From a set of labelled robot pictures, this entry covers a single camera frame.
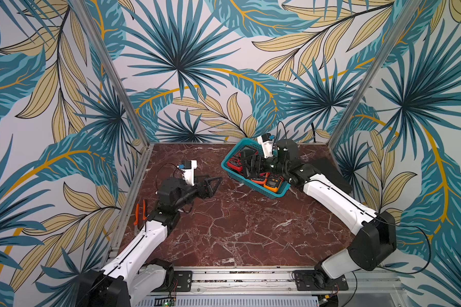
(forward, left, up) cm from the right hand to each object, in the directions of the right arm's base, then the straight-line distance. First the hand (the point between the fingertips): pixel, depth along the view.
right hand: (246, 159), depth 77 cm
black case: (+14, -50, -28) cm, 59 cm away
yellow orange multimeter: (0, -14, -18) cm, 22 cm away
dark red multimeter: (+10, +4, -15) cm, 19 cm away
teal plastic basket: (-1, -5, -18) cm, 19 cm away
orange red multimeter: (0, -8, -16) cm, 18 cm away
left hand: (-8, +12, -3) cm, 15 cm away
